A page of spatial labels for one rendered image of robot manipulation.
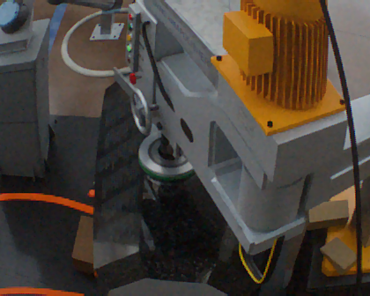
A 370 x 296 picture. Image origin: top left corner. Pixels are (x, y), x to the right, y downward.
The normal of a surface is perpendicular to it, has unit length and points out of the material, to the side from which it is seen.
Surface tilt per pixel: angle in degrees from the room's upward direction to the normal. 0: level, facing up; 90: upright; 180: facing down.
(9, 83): 90
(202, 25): 0
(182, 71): 4
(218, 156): 90
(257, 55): 90
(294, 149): 90
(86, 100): 0
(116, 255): 45
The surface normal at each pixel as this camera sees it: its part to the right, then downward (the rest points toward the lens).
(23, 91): 0.00, 0.71
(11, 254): 0.03, -0.70
